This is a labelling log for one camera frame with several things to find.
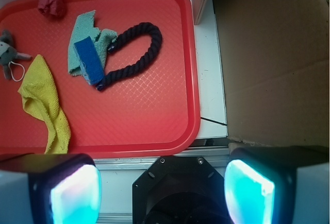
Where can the crumpled red paper ball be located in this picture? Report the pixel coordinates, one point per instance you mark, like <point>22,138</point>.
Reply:
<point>55,8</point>

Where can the gray plush animal toy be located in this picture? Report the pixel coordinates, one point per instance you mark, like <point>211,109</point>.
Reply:
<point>9,54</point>

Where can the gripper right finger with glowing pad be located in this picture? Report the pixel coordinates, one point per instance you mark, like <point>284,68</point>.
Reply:
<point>278,184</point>

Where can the yellow microfiber cloth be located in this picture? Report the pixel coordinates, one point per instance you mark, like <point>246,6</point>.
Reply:
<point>40,100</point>

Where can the brown cardboard box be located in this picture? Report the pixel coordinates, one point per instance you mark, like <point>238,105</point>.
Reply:
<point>275,61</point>

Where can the blue sponge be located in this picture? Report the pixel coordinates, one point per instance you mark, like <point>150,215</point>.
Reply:
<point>89,61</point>

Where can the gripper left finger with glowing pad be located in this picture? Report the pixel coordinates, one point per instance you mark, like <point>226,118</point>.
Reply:
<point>49,188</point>

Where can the teal microfiber cloth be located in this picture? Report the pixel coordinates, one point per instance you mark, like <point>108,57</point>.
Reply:
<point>83,28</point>

